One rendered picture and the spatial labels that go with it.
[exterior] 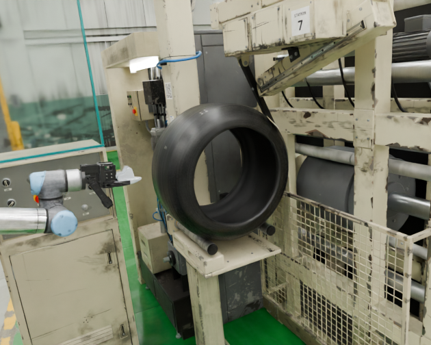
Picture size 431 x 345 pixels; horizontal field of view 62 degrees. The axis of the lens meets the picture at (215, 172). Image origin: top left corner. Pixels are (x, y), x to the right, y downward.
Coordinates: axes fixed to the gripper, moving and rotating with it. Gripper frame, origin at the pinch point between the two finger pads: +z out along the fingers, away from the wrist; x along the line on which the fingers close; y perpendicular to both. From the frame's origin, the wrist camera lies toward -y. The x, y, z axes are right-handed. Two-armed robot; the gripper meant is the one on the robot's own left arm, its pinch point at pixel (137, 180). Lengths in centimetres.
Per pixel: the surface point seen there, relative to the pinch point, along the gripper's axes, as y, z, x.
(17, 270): -51, -44, 51
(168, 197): -6.0, 9.7, -6.3
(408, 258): -18, 71, -62
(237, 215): -23, 49, 8
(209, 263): -32.9, 24.5, -12.1
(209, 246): -26.2, 24.3, -11.5
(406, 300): -34, 73, -62
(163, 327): -119, 34, 71
